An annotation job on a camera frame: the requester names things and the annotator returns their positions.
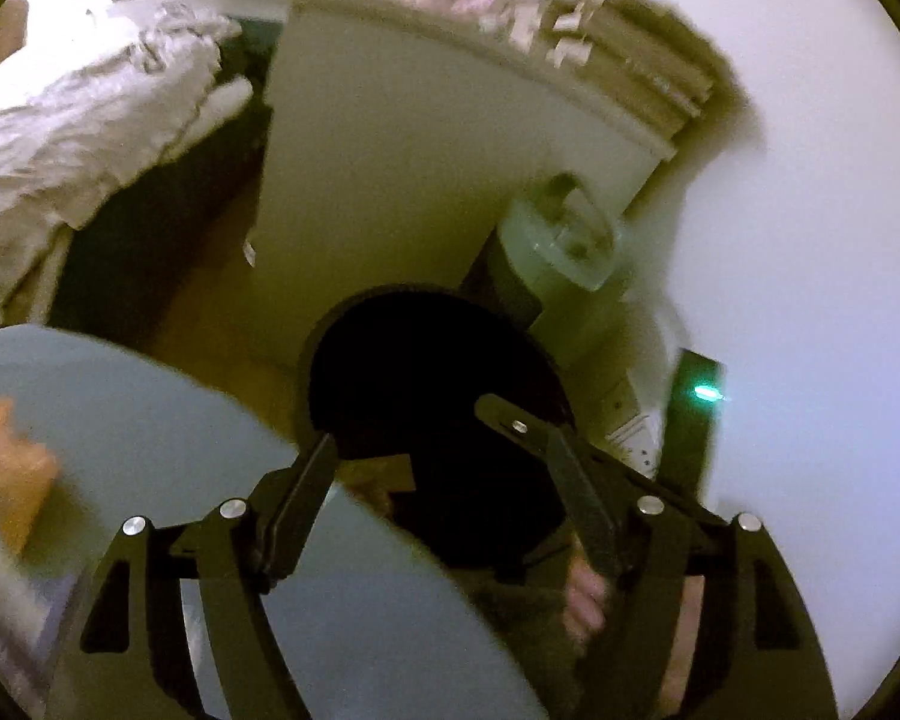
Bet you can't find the black round trash bin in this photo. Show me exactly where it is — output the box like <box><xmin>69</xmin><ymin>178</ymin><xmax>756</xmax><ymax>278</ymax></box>
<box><xmin>297</xmin><ymin>284</ymin><xmax>575</xmax><ymax>571</ymax></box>

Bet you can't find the person's right hand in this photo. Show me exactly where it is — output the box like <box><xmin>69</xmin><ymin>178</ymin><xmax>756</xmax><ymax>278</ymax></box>
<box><xmin>562</xmin><ymin>553</ymin><xmax>611</xmax><ymax>652</ymax></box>

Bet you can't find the white power strip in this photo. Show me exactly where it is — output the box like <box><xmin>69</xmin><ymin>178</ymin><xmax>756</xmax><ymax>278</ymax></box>
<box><xmin>589</xmin><ymin>374</ymin><xmax>662</xmax><ymax>478</ymax></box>

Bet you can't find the orange snack wrapper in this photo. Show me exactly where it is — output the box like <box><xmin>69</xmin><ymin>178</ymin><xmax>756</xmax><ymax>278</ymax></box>
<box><xmin>0</xmin><ymin>398</ymin><xmax>59</xmax><ymax>556</ymax></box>

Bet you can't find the white cabinet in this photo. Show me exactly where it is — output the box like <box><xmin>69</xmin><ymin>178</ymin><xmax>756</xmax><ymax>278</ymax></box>
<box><xmin>251</xmin><ymin>0</ymin><xmax>674</xmax><ymax>366</ymax></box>

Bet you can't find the stack of books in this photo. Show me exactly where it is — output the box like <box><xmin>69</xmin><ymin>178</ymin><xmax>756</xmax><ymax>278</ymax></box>
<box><xmin>509</xmin><ymin>0</ymin><xmax>718</xmax><ymax>140</ymax></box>

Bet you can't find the white pillow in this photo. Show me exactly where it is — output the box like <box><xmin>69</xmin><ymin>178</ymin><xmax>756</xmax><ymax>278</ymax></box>
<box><xmin>160</xmin><ymin>75</ymin><xmax>253</xmax><ymax>164</ymax></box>

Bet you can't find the bed with crumpled blanket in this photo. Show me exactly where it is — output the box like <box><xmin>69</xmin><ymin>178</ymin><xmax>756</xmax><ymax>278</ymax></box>
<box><xmin>0</xmin><ymin>2</ymin><xmax>242</xmax><ymax>325</ymax></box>

